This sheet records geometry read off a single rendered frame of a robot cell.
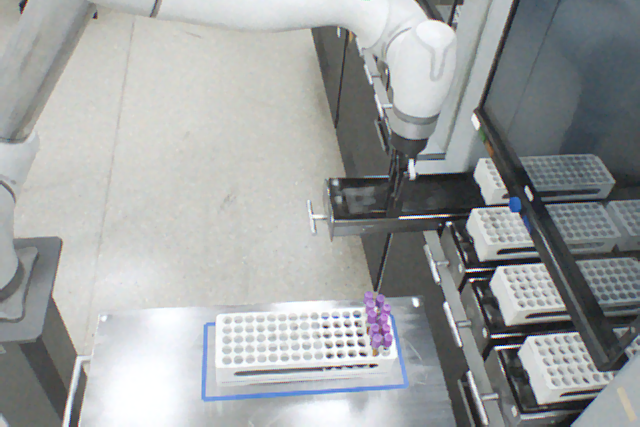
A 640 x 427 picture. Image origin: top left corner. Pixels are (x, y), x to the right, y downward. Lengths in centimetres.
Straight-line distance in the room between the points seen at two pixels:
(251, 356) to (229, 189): 152
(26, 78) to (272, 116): 176
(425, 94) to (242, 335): 51
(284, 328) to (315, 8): 54
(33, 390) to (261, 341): 70
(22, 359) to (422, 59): 103
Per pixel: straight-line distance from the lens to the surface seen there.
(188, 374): 106
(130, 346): 110
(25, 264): 139
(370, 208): 132
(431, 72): 103
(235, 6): 92
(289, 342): 101
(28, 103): 123
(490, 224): 127
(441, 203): 137
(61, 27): 112
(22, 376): 152
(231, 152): 263
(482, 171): 140
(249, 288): 214
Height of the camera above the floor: 176
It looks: 45 degrees down
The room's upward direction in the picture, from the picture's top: 6 degrees clockwise
